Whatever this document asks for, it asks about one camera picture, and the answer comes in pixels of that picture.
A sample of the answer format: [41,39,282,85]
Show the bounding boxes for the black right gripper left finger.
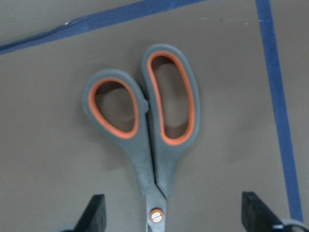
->
[74,194,107,232]

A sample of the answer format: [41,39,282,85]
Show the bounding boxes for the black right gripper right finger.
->
[241,191,282,232]

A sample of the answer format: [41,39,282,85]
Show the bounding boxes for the grey orange handled scissors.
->
[82,43,201,232]

